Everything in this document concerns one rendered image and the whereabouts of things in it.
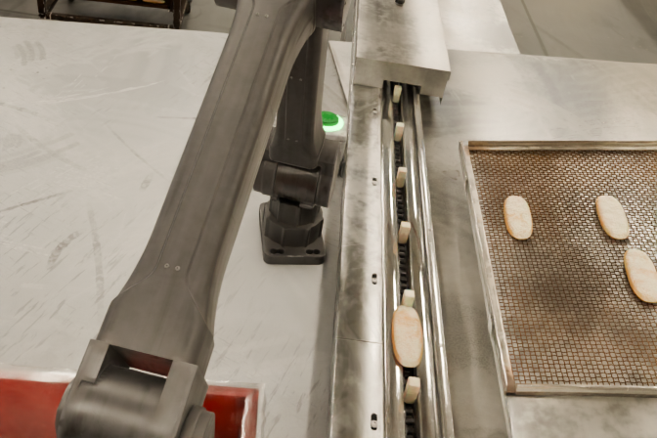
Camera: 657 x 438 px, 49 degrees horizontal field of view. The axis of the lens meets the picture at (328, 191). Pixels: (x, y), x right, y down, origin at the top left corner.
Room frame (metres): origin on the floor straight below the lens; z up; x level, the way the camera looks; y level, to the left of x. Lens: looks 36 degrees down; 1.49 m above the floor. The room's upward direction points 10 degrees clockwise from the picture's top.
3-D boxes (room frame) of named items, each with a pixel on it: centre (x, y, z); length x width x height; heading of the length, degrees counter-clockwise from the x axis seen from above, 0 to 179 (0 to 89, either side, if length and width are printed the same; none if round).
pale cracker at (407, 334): (0.62, -0.12, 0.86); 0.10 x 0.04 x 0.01; 3
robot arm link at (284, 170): (0.78, 0.04, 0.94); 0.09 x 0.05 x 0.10; 175
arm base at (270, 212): (0.80, 0.04, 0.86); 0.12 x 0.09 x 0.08; 14
